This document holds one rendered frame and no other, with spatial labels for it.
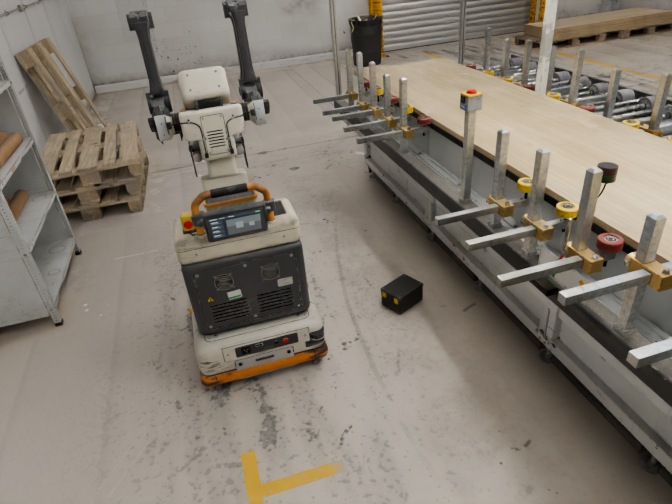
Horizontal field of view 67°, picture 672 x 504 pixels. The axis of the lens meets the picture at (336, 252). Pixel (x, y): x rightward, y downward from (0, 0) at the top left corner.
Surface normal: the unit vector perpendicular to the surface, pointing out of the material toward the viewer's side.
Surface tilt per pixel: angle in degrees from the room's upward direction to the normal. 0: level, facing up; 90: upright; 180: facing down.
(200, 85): 48
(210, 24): 90
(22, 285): 90
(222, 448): 0
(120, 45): 90
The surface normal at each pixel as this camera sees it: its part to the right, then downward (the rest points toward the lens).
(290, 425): -0.08, -0.84
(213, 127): 0.27, 0.36
